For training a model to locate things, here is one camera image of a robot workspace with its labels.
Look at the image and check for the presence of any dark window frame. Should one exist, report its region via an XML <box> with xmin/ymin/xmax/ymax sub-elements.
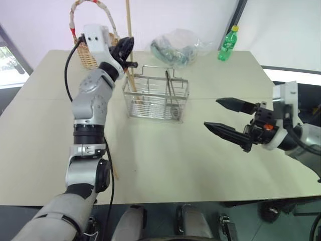
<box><xmin>0</xmin><ymin>23</ymin><xmax>34</xmax><ymax>76</ymax></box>

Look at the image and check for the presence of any black upright post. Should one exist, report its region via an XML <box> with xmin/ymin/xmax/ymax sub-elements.
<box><xmin>226</xmin><ymin>0</ymin><xmax>248</xmax><ymax>35</ymax></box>

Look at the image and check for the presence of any green plastic bottle yellow cap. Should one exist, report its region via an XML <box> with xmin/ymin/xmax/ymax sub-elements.
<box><xmin>217</xmin><ymin>25</ymin><xmax>239</xmax><ymax>62</ymax></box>

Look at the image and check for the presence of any clear plastic bag with contents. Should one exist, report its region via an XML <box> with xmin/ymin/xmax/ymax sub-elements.
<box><xmin>149</xmin><ymin>28</ymin><xmax>214</xmax><ymax>70</ymax></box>

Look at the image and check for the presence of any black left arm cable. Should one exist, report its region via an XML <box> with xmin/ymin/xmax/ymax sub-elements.
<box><xmin>64</xmin><ymin>37</ymin><xmax>116</xmax><ymax>241</ymax></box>

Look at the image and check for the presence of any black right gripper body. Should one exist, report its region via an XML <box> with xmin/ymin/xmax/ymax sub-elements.
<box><xmin>242</xmin><ymin>100</ymin><xmax>281</xmax><ymax>147</ymax></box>

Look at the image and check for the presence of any black metal bracket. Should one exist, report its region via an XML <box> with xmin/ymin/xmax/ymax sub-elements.
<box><xmin>217</xmin><ymin>213</ymin><xmax>238</xmax><ymax>241</ymax></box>

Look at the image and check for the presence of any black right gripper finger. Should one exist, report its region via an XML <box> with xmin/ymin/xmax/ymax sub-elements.
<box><xmin>203</xmin><ymin>122</ymin><xmax>253</xmax><ymax>153</ymax></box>
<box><xmin>216</xmin><ymin>97</ymin><xmax>259</xmax><ymax>115</ymax></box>

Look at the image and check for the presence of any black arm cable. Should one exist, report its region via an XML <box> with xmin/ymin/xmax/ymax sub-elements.
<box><xmin>284</xmin><ymin>103</ymin><xmax>321</xmax><ymax>154</ymax></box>
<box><xmin>64</xmin><ymin>37</ymin><xmax>116</xmax><ymax>241</ymax></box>

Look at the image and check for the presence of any black caster wheel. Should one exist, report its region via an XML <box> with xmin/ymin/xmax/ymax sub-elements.
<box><xmin>260</xmin><ymin>200</ymin><xmax>282</xmax><ymax>223</ymax></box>

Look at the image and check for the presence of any grey rounded padded shape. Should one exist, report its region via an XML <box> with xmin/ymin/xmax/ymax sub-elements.
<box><xmin>175</xmin><ymin>203</ymin><xmax>214</xmax><ymax>238</ymax></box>
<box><xmin>111</xmin><ymin>204</ymin><xmax>148</xmax><ymax>241</ymax></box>

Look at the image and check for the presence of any wicker basket with handle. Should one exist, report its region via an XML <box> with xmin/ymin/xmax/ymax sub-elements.
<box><xmin>68</xmin><ymin>0</ymin><xmax>121</xmax><ymax>69</ymax></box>

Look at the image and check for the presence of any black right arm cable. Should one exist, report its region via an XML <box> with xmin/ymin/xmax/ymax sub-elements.
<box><xmin>284</xmin><ymin>103</ymin><xmax>321</xmax><ymax>154</ymax></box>

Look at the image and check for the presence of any metal wire basket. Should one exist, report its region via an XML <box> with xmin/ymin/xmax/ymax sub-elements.
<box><xmin>122</xmin><ymin>64</ymin><xmax>190</xmax><ymax>125</ymax></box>

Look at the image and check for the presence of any long wooden chopstick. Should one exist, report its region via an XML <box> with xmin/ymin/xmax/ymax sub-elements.
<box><xmin>124</xmin><ymin>68</ymin><xmax>146</xmax><ymax>106</ymax></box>
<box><xmin>125</xmin><ymin>0</ymin><xmax>134</xmax><ymax>39</ymax></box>

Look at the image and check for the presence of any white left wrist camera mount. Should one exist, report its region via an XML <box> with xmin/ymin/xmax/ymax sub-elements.
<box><xmin>83</xmin><ymin>24</ymin><xmax>125</xmax><ymax>80</ymax></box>

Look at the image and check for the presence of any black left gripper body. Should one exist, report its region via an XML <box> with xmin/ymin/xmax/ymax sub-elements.
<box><xmin>109</xmin><ymin>41</ymin><xmax>127</xmax><ymax>73</ymax></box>

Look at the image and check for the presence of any black floor cable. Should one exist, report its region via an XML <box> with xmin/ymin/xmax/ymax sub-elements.
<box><xmin>308</xmin><ymin>215</ymin><xmax>321</xmax><ymax>241</ymax></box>

